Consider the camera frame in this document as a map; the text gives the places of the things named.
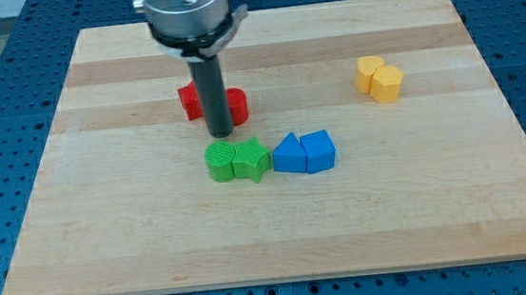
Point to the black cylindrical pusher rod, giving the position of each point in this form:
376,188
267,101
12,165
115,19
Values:
208,80

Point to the blue triangle block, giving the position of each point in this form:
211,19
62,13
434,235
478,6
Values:
289,156

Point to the yellow hexagon block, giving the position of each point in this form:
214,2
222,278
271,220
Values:
386,83

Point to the blue cube block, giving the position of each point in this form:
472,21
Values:
319,150

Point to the yellow heart block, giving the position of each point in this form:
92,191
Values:
366,67

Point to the red round block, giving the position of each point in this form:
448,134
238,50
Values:
238,107

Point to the red star block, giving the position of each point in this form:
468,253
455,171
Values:
190,102

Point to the green cylinder block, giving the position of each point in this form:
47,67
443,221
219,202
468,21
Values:
219,158

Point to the wooden board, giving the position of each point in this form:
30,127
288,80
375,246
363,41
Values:
122,203

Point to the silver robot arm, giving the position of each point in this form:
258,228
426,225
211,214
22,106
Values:
193,30

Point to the green star block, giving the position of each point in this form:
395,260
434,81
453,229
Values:
251,160

